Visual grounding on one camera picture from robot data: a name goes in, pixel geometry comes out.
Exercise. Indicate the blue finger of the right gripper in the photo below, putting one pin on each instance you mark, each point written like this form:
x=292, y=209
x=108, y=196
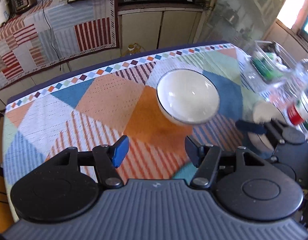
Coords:
x=250, y=127

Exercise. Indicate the orange wooden chair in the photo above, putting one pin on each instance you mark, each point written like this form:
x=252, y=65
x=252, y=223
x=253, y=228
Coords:
x=0, y=197

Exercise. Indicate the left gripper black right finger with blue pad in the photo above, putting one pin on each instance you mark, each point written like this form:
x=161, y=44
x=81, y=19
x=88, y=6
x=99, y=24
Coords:
x=209, y=159

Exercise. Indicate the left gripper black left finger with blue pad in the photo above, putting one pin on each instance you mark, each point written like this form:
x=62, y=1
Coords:
x=62, y=170

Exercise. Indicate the patchwork tablecloth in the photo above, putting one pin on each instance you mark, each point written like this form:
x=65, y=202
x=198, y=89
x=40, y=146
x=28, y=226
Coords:
x=99, y=104

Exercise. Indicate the clear plastic basket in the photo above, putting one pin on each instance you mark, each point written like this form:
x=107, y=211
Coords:
x=268, y=66

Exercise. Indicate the water bottle red label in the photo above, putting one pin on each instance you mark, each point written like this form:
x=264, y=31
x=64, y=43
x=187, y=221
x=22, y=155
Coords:
x=297, y=112

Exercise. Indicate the teal egg plate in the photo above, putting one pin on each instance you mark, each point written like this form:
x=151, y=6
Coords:
x=186, y=172

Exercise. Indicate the clear water bottle white cap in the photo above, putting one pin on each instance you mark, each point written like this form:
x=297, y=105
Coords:
x=300, y=76

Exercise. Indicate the cooking oil bottle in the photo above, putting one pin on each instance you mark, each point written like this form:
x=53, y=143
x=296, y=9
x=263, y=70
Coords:
x=133, y=49

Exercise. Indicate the beige cabinet doors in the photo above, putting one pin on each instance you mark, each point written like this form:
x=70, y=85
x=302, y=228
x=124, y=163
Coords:
x=156, y=28

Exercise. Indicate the striped counter cloth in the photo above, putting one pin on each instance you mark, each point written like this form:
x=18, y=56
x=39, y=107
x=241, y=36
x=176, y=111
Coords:
x=55, y=31

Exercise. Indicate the white ribbed bowl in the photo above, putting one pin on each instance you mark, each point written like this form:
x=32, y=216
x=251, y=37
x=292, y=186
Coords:
x=187, y=97
x=264, y=112

